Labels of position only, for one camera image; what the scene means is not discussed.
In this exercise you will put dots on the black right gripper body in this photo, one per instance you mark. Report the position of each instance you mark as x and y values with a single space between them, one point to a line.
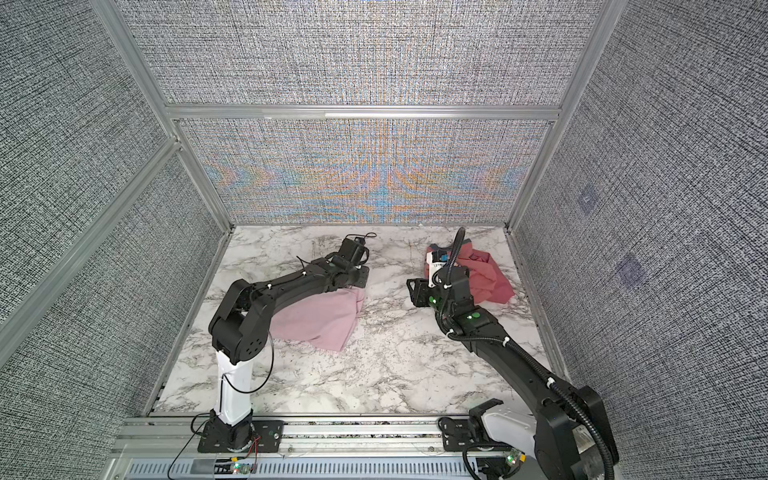
423 293

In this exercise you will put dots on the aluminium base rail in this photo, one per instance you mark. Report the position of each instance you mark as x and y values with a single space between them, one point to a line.
294 446

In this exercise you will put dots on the dark pink shirt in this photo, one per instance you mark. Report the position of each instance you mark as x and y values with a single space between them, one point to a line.
486 280

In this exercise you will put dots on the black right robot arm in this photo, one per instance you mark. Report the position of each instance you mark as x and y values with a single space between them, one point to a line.
557 408

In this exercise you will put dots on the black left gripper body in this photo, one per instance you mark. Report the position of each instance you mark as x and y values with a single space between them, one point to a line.
359 276

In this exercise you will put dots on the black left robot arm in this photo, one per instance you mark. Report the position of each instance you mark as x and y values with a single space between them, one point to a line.
240 329

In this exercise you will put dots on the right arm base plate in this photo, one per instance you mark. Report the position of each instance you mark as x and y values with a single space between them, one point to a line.
458 433

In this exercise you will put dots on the aluminium corner frame post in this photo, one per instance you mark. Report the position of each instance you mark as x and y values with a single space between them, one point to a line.
584 69

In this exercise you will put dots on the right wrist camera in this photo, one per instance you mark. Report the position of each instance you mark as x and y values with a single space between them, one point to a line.
435 259

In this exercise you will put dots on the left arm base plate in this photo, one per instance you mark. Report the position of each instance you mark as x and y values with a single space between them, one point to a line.
261 436

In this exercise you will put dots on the light pink cloth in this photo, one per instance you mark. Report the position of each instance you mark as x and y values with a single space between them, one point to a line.
326 321

